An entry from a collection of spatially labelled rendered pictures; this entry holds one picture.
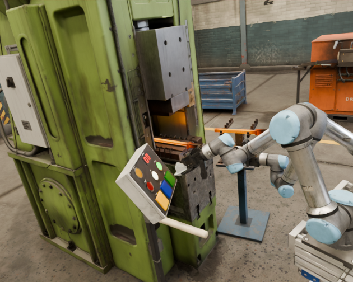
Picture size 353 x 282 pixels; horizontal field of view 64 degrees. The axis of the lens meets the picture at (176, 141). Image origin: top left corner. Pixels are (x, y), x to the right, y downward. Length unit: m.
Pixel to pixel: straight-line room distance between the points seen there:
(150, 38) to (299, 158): 1.02
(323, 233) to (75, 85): 1.54
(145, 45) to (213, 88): 4.05
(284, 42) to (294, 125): 8.32
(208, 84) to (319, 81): 1.95
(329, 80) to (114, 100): 4.02
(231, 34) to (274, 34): 1.40
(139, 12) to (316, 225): 1.40
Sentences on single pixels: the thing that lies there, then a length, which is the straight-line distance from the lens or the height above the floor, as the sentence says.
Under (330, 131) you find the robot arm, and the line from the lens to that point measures 1.72.
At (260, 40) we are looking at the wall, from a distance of 9.56.
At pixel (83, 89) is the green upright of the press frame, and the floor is 1.47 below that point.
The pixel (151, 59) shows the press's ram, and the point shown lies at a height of 1.61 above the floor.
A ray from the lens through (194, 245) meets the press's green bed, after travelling 2.26.
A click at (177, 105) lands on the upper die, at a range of 1.81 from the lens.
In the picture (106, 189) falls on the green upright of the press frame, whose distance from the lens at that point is 2.14.
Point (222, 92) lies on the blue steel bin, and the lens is 5.60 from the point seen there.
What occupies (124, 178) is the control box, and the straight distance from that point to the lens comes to 1.29.
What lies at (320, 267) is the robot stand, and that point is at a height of 0.67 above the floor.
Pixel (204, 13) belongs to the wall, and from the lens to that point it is 10.31.
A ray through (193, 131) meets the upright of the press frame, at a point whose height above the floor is 0.97.
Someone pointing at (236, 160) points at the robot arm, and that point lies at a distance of 1.40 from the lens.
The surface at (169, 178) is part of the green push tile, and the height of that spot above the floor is 1.02.
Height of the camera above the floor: 1.78
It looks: 23 degrees down
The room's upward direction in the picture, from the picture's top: 8 degrees counter-clockwise
